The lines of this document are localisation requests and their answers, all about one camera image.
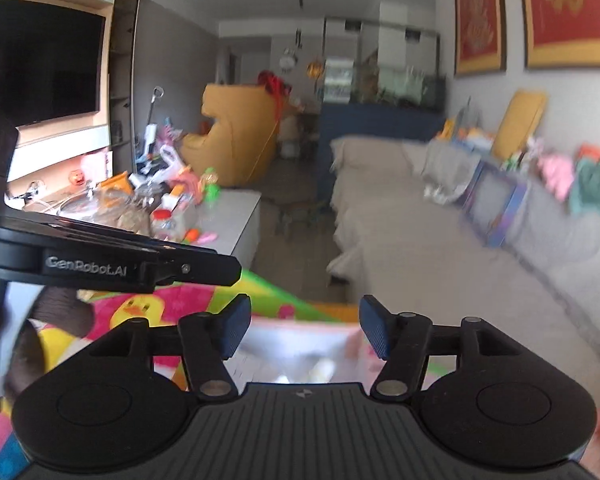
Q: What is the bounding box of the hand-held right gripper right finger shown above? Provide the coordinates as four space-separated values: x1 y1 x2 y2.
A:
358 295 519 402

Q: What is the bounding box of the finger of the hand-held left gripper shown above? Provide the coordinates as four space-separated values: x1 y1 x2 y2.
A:
94 229 219 257
151 246 242 289

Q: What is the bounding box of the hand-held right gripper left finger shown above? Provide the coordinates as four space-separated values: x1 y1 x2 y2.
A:
87 294 252 402

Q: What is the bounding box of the person's left hand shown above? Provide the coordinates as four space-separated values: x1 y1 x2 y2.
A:
2 287 97 403

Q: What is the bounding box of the red lid plastic jar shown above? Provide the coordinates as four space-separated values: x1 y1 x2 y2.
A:
149 208 182 242

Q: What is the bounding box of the round glass jar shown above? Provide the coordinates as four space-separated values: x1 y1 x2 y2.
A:
57 187 152 237

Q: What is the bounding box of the white low table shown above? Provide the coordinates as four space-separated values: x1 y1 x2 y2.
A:
194 192 262 272

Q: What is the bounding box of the green toy bottle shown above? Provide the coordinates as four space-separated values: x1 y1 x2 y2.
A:
202 167 223 204

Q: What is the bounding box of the colourful cartoon play mat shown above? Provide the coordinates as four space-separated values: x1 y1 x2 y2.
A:
0 269 600 480

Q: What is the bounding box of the white plastic bag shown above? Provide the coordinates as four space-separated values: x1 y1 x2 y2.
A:
157 144 187 182

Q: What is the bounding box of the grey sofa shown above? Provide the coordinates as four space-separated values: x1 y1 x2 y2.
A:
327 134 600 413

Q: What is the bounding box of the white stick vacuum cleaner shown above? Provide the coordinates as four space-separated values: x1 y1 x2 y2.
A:
141 87 165 162

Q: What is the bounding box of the yellow armchair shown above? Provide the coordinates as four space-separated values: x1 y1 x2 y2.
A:
179 82 294 189

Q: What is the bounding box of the blue picture box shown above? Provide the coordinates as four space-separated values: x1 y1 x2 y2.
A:
461 159 529 249

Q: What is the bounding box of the red tassel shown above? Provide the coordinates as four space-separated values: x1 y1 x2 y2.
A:
257 69 292 99

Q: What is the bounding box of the dark blue cabinet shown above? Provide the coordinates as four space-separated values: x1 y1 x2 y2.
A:
319 102 447 202

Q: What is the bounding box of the black television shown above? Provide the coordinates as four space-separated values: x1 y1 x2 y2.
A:
0 0 107 129

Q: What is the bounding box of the pink plush toy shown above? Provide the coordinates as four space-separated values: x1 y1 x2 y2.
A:
536 152 577 202

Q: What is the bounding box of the glass fish tank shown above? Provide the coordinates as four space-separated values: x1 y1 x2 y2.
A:
324 57 447 112

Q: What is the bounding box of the yellow pillow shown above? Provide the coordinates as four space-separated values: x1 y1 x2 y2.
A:
491 89 549 164

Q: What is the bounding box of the green cloth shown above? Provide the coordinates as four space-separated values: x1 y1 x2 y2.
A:
569 157 600 222

